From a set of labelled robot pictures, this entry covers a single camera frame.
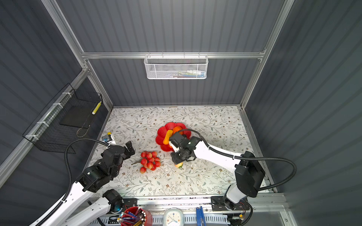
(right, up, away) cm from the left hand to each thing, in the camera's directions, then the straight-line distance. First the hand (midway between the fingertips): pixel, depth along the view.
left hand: (123, 146), depth 73 cm
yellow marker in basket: (-20, +20, +9) cm, 30 cm away
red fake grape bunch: (+11, -11, +12) cm, 19 cm away
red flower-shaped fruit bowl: (+15, +4, +29) cm, 33 cm away
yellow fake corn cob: (+21, +4, +27) cm, 34 cm away
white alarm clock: (+26, -34, -4) cm, 43 cm away
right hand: (+27, -9, +8) cm, 29 cm away
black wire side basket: (-31, +14, +2) cm, 34 cm away
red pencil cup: (+10, -29, -10) cm, 33 cm away
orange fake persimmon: (+26, +7, +26) cm, 38 cm away
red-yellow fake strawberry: (+29, -11, +3) cm, 31 cm away
